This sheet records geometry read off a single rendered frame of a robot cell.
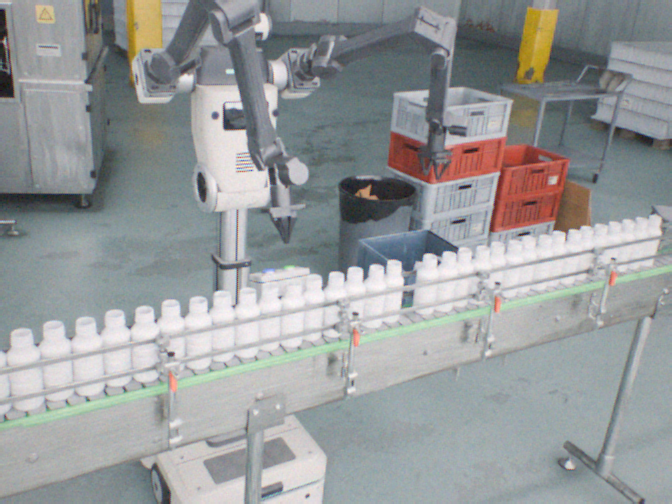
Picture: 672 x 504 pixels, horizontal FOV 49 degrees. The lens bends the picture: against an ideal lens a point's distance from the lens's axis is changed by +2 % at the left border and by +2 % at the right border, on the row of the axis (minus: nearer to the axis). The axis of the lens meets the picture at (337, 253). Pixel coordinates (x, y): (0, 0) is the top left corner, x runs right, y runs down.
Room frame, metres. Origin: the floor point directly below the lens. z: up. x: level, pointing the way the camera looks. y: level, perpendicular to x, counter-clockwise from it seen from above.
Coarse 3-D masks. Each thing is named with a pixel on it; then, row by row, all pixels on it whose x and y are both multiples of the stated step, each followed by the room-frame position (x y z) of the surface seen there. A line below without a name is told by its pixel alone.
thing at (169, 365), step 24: (600, 264) 2.01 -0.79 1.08; (480, 288) 1.78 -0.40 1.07; (600, 312) 1.98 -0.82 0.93; (168, 336) 1.32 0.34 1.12; (480, 336) 1.79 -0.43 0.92; (168, 360) 1.26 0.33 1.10; (480, 360) 1.74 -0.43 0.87; (168, 384) 1.26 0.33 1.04; (168, 408) 1.26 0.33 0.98; (168, 432) 1.26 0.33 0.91
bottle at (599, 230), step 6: (594, 228) 2.10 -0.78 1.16; (600, 228) 2.09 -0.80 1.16; (606, 228) 2.09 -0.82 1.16; (594, 234) 2.10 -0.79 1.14; (600, 234) 2.09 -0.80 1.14; (594, 240) 2.08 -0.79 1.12; (600, 240) 2.08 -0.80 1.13; (606, 240) 2.09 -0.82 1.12; (594, 246) 2.08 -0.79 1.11; (600, 246) 2.07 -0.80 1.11; (600, 258) 2.08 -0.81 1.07; (588, 276) 2.08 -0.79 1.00; (594, 276) 2.08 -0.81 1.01
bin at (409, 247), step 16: (368, 240) 2.36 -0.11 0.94; (384, 240) 2.40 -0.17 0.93; (400, 240) 2.44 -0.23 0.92; (416, 240) 2.48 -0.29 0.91; (432, 240) 2.47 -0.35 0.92; (368, 256) 2.29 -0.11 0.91; (384, 256) 2.41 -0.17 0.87; (400, 256) 2.44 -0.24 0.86; (416, 256) 2.49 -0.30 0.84; (368, 272) 2.28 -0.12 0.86; (384, 272) 2.20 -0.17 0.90; (400, 272) 2.12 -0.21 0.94; (400, 304) 2.10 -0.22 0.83
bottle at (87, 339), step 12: (84, 324) 1.28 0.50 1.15; (84, 336) 1.25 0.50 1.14; (96, 336) 1.27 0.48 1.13; (72, 348) 1.25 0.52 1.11; (84, 348) 1.24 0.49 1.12; (96, 348) 1.26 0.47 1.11; (72, 360) 1.26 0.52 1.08; (84, 360) 1.24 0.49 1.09; (96, 360) 1.26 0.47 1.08; (84, 372) 1.24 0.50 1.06; (96, 372) 1.25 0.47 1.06; (96, 384) 1.25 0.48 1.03
